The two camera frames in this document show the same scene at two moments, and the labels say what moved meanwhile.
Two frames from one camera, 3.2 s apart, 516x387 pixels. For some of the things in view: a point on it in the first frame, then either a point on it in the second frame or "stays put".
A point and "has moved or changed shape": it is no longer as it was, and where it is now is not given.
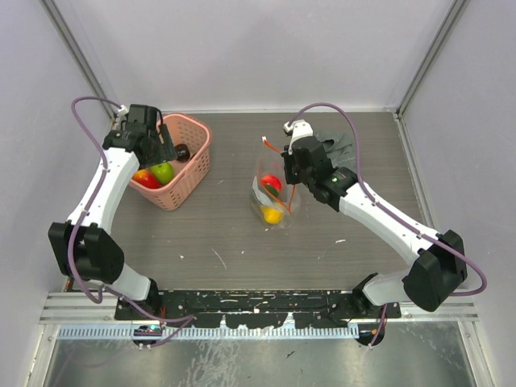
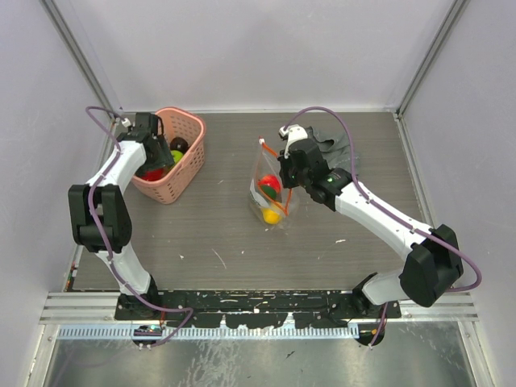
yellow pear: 272,216 stays put
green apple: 164,172 has moved or changed shape
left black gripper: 166,152 stays put
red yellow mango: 146,178 → 151,172
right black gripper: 289,176 stays put
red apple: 271,180 stays put
